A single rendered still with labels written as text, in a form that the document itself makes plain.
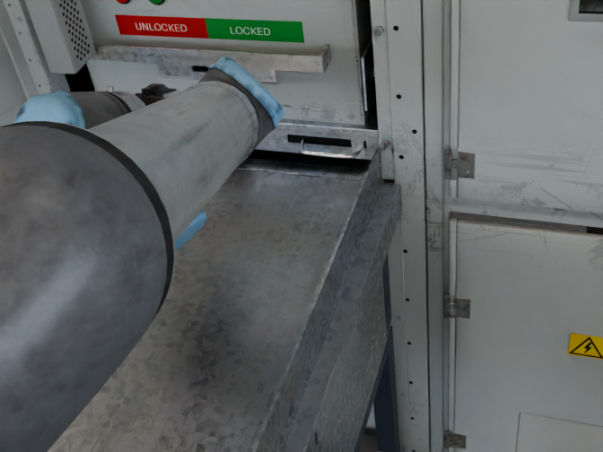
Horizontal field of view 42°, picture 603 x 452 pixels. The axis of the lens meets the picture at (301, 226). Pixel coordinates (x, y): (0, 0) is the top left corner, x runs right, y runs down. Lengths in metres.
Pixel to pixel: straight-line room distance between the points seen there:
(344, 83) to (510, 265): 0.40
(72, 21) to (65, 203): 1.01
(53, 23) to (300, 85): 0.39
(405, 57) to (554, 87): 0.21
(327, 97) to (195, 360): 0.48
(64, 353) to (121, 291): 0.03
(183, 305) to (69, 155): 0.82
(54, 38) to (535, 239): 0.80
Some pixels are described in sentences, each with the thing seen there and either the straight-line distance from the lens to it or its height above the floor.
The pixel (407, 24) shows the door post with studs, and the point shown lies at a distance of 1.14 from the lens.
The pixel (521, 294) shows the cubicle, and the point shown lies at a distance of 1.38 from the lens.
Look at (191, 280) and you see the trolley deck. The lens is 1.18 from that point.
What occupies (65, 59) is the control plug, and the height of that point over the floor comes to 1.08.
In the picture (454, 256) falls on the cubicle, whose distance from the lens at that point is 1.34.
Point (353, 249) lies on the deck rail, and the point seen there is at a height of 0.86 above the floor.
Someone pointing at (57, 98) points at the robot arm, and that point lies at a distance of 0.88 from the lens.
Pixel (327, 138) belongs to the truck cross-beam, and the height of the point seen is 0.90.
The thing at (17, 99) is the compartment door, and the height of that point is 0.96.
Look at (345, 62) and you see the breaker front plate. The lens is 1.24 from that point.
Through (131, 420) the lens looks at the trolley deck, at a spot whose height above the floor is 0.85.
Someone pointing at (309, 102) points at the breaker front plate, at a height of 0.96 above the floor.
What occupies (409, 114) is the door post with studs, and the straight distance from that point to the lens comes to 1.21.
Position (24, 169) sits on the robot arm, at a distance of 0.32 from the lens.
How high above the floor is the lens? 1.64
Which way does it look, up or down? 40 degrees down
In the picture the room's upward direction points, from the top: 9 degrees counter-clockwise
